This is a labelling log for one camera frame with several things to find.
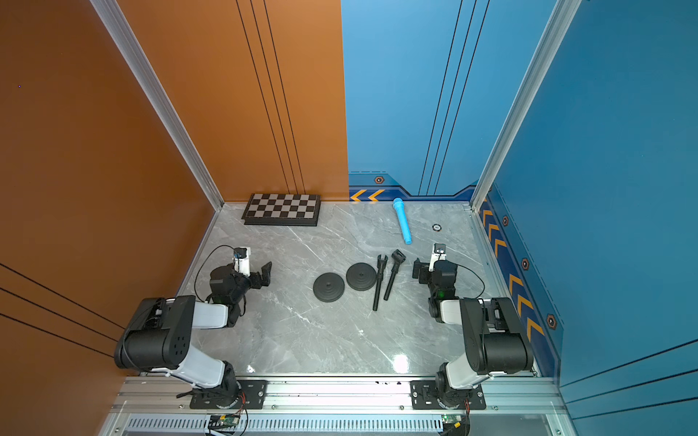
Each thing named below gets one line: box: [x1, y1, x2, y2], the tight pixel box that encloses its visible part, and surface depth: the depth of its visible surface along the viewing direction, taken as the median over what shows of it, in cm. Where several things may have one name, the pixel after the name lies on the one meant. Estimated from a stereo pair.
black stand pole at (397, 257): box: [383, 248, 407, 301], surface depth 101 cm
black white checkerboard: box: [240, 193, 322, 227], surface depth 115 cm
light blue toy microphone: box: [392, 197, 412, 246], surface depth 114 cm
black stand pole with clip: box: [372, 254, 389, 312], surface depth 96 cm
